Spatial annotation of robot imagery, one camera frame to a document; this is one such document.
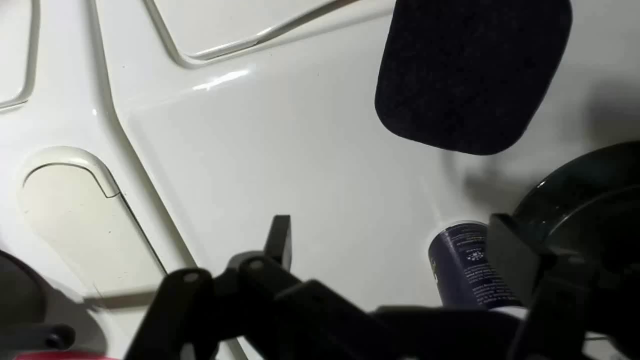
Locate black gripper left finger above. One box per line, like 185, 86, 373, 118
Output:
124, 213, 377, 360

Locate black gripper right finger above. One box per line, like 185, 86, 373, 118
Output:
487, 213, 640, 360

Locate white washer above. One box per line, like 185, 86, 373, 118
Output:
88, 0, 640, 360

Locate dark blue bottle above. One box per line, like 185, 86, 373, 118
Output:
426, 222, 528, 316

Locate dark round lid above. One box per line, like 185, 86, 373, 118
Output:
510, 139, 640, 268

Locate white dryer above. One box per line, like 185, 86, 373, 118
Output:
0, 0, 202, 360

